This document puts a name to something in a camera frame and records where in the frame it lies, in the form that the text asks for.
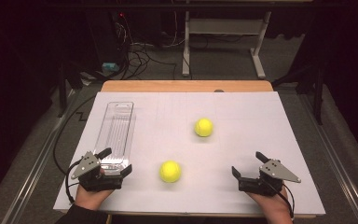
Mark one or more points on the yellow tennis ball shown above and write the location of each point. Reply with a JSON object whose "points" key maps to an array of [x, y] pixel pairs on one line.
{"points": [[203, 127], [170, 171]]}

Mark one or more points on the metal floor rail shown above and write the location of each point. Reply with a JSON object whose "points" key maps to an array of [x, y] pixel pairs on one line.
{"points": [[34, 174], [335, 155]]}

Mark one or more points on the white metal desk frame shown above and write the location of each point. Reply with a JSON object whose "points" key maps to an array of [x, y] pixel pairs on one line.
{"points": [[223, 26]]}

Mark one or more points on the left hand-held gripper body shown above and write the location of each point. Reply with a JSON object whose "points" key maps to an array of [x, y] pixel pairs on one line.
{"points": [[88, 179]]}

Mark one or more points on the white board sheet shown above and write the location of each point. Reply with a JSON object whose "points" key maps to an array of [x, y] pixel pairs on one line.
{"points": [[230, 161]]}

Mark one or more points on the black metal stand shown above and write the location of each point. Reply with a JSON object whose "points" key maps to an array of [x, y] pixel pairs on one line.
{"points": [[70, 84], [310, 81]]}

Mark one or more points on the clear plastic tray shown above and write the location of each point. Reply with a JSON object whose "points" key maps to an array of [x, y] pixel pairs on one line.
{"points": [[116, 133]]}

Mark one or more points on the person's left hand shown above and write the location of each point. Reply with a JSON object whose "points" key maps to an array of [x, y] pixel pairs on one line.
{"points": [[90, 197]]}

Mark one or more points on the person's left dark sleeve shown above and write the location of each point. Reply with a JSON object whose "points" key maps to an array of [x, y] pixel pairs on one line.
{"points": [[80, 216]]}

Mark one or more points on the person's right hand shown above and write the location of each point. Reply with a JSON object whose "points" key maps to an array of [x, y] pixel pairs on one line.
{"points": [[272, 205]]}

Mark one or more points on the small teal box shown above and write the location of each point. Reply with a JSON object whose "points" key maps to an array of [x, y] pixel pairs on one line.
{"points": [[110, 66]]}

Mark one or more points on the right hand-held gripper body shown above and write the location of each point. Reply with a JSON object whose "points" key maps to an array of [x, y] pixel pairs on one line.
{"points": [[267, 179]]}

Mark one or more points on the black computer tower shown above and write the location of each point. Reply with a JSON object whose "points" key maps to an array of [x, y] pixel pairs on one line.
{"points": [[105, 37]]}

